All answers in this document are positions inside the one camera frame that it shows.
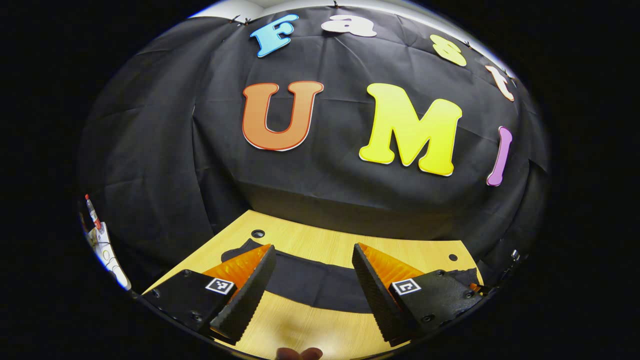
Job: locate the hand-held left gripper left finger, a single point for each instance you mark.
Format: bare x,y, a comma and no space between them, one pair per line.
247,300

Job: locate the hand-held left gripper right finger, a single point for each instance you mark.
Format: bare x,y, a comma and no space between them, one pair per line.
375,300

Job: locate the dark grey jeans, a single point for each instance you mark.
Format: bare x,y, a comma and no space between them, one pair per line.
310,282

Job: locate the black backdrop cloth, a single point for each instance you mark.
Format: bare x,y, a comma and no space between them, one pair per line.
340,190

